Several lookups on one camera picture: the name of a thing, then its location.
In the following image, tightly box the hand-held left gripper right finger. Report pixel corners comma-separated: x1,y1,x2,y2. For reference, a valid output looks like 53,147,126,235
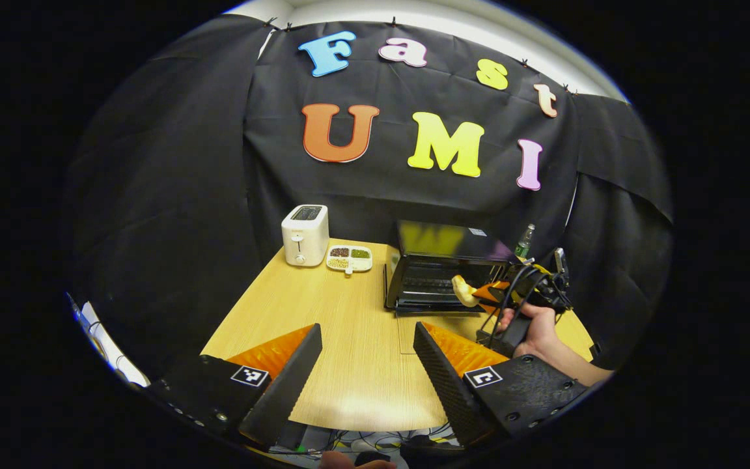
413,321,590,448

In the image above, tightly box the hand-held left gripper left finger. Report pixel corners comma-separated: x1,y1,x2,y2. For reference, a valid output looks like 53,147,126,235
147,324,324,448

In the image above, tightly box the golden croissant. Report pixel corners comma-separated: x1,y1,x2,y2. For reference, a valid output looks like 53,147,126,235
451,274,480,309

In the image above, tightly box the black electric oven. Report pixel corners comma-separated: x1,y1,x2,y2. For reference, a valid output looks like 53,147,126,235
383,220,520,356

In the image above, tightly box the clear plastic bottle green label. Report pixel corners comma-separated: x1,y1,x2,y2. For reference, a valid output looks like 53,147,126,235
514,223,536,259

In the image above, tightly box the white divided dish with beans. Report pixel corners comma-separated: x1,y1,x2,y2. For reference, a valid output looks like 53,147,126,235
326,244,374,276

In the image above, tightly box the white toaster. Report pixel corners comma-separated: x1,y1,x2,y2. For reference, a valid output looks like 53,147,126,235
281,204,331,268

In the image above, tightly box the white panel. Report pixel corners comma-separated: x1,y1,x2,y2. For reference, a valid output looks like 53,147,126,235
77,300,149,387

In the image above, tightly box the black backdrop cloth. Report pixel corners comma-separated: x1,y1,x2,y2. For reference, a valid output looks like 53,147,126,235
66,13,675,386

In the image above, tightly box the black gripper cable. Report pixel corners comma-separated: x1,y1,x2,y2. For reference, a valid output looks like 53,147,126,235
488,257,572,347

